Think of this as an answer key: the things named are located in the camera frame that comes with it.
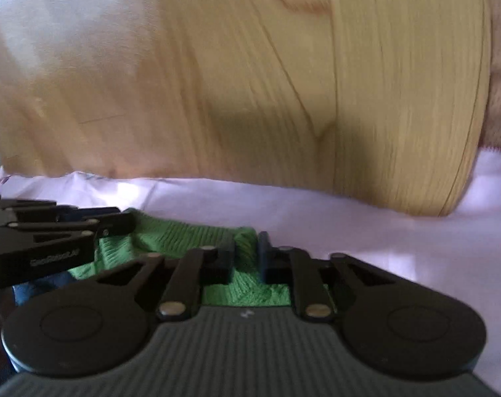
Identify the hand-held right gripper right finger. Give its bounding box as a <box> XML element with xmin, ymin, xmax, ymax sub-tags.
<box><xmin>256</xmin><ymin>232</ymin><xmax>404</xmax><ymax>322</ymax></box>

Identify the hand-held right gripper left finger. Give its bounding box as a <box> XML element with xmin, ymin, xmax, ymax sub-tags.
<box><xmin>79</xmin><ymin>238</ymin><xmax>237</xmax><ymax>323</ymax></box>

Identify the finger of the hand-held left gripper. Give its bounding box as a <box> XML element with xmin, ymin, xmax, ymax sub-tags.
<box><xmin>83</xmin><ymin>211</ymin><xmax>136</xmax><ymax>241</ymax></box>
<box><xmin>56</xmin><ymin>204</ymin><xmax>124</xmax><ymax>222</ymax></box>

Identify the navy green striped knit sweater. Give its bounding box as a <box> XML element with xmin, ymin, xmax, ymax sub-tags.
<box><xmin>13</xmin><ymin>209</ymin><xmax>338</xmax><ymax>310</ymax></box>

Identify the pink printed bedsheet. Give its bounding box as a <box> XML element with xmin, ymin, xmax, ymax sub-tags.
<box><xmin>0</xmin><ymin>145</ymin><xmax>501</xmax><ymax>394</ymax></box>

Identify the wood-pattern vinyl sheet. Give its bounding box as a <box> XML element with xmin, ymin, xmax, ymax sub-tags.
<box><xmin>0</xmin><ymin>0</ymin><xmax>494</xmax><ymax>219</ymax></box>

